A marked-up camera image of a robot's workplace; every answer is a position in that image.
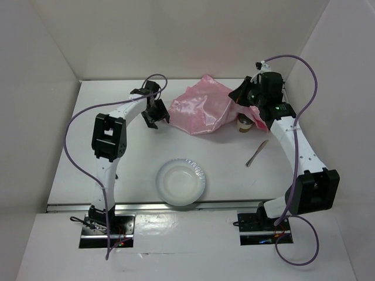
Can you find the aluminium right side rail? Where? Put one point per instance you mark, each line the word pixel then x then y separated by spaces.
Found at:
pixel 299 152

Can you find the white ceramic bowl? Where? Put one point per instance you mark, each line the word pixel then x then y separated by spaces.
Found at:
pixel 180 182

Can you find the silver table knife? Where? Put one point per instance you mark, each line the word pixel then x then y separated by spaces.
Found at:
pixel 260 148

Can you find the pink satin cloth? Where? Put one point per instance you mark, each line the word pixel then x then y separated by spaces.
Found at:
pixel 206 106

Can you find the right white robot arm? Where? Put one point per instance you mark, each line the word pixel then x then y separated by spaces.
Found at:
pixel 314 186

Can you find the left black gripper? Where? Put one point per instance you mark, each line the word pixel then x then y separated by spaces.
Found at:
pixel 162 113

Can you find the aluminium front rail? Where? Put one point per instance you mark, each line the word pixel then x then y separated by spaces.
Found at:
pixel 246 206

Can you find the aluminium rail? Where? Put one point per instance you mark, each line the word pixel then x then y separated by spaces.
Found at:
pixel 246 206
pixel 299 152

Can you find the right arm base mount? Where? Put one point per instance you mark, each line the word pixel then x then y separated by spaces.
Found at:
pixel 253 231

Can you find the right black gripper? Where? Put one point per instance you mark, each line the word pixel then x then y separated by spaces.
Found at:
pixel 239 94

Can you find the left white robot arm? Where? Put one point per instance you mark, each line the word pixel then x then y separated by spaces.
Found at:
pixel 109 143

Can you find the brown paper cup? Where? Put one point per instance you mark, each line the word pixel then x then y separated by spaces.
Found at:
pixel 244 123

